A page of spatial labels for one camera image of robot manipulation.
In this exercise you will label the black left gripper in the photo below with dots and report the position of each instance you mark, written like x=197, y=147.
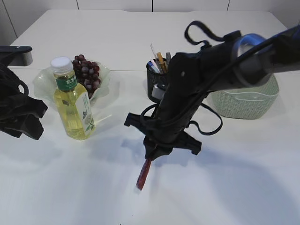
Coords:
x=21, y=114

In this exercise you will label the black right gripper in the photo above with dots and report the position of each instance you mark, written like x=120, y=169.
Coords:
x=160, y=141

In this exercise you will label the red glitter pen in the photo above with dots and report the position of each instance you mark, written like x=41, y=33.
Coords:
x=143, y=174

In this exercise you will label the purple grape bunch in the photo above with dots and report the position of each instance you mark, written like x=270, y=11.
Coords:
x=87, y=73

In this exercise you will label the gold glitter pen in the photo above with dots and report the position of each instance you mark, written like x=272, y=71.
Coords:
x=161, y=62

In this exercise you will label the blue scissors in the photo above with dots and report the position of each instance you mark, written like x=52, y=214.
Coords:
x=152, y=67

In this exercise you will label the blue glitter pen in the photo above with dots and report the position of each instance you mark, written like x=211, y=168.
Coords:
x=168, y=59

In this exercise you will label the clear plastic ruler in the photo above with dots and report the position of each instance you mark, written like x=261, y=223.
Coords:
x=154, y=52

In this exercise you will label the pink purple scissors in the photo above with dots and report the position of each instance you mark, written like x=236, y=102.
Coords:
x=157, y=65

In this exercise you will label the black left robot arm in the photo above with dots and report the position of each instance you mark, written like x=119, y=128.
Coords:
x=10, y=84

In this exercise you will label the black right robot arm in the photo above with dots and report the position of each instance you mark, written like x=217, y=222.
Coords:
x=237, y=61

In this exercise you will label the green wavy glass plate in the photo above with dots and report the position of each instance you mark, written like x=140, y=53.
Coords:
x=45, y=87

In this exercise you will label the black mesh pen holder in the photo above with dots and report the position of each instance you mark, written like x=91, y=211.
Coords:
x=152, y=79

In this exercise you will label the green plastic woven basket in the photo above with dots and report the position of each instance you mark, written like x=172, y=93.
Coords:
x=246, y=103

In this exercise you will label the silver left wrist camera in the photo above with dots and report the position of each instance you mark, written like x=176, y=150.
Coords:
x=15, y=55

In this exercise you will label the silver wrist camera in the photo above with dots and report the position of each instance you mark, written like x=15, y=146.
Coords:
x=15, y=55
x=158, y=91

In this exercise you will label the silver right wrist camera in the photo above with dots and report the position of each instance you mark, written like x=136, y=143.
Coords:
x=158, y=91

